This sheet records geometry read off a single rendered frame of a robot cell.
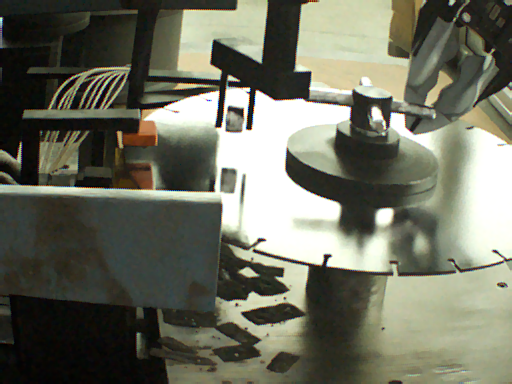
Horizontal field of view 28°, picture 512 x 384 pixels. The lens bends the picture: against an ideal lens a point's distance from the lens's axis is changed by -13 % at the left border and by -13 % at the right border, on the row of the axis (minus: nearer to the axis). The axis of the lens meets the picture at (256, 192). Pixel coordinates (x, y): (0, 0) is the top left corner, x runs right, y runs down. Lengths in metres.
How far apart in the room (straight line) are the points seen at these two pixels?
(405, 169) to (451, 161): 0.07
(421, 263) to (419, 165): 0.13
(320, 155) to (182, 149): 0.09
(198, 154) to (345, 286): 0.14
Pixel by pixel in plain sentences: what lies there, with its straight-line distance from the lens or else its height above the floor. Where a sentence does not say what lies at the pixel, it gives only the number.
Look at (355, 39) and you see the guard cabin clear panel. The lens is 1.89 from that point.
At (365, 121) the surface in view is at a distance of 0.76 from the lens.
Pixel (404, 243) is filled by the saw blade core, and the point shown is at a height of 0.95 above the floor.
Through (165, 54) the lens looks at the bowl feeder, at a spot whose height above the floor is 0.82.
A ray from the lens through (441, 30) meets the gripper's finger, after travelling 0.78.
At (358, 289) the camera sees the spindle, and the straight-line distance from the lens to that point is 0.79.
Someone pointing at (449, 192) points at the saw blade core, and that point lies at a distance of 0.76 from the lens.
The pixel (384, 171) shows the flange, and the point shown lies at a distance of 0.75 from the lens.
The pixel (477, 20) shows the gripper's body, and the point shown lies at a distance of 0.74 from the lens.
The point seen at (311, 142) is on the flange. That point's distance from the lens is 0.78.
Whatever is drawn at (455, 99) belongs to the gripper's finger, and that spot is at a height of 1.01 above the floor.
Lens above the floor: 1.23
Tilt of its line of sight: 23 degrees down
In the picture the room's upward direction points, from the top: 6 degrees clockwise
